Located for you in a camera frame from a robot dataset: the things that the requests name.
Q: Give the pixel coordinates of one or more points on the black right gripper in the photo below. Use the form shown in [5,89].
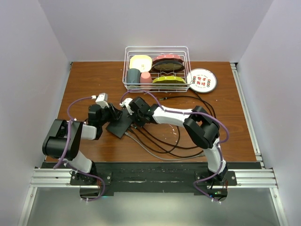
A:
[139,124]

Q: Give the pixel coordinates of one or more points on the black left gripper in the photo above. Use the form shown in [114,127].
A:
[116,113]

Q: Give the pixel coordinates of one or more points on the black network switch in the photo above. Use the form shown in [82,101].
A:
[120,126]

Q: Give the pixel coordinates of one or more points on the black cable teal band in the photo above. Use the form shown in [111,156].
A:
[165,140]

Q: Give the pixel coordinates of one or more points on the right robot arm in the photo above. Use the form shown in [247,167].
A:
[202,128]

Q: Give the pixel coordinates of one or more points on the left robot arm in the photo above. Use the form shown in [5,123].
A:
[63,140]

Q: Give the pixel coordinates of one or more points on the pink cup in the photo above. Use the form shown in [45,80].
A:
[145,81]

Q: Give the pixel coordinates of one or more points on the grey-blue mug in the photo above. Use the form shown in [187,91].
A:
[133,76]

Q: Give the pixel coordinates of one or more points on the yellow-green dotted plate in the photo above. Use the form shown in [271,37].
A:
[169,80]

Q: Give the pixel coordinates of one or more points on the cream square bowl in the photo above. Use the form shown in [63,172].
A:
[141,62]

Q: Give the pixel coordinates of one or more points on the red dotted plate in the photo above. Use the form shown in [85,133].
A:
[163,57]

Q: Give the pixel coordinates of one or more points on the white round printed plate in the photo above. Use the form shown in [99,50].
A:
[201,80]

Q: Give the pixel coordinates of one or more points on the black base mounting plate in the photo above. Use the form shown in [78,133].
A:
[166,177]

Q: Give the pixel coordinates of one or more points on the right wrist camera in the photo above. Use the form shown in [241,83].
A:
[125,105]

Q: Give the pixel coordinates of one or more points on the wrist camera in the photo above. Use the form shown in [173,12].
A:
[125,105]
[101,100]

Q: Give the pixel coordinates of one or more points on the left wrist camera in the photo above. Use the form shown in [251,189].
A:
[101,100]

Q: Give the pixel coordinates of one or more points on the white wire dish rack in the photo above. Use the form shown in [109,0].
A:
[154,51]

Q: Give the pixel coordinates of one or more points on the aluminium front rail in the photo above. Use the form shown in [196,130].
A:
[245,178]

